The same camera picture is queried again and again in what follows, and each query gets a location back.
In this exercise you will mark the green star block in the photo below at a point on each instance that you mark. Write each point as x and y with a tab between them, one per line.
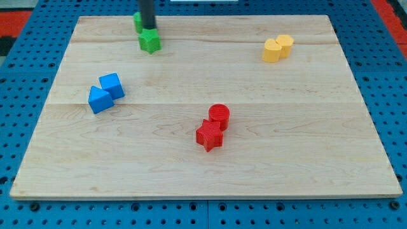
149	40

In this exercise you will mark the red star block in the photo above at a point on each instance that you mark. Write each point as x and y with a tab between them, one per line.
209	135

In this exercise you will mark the red cylinder block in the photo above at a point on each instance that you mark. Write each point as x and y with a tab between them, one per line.
220	113

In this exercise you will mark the wooden board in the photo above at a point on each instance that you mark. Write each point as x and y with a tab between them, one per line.
231	107

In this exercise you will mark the yellow heart block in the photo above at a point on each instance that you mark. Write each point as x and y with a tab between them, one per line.
271	51

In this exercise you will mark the blue cube block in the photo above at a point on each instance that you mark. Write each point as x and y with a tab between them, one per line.
111	83

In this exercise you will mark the blue triangle block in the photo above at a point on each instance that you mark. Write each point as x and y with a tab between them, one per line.
99	100

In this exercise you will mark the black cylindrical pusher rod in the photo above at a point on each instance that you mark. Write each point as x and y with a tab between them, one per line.
148	13

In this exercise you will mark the yellow hexagon block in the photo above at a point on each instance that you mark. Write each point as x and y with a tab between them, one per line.
286	42

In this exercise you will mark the green block behind rod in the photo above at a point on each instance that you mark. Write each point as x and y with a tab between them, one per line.
137	22

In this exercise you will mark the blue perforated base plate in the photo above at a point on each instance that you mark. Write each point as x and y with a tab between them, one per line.
374	56

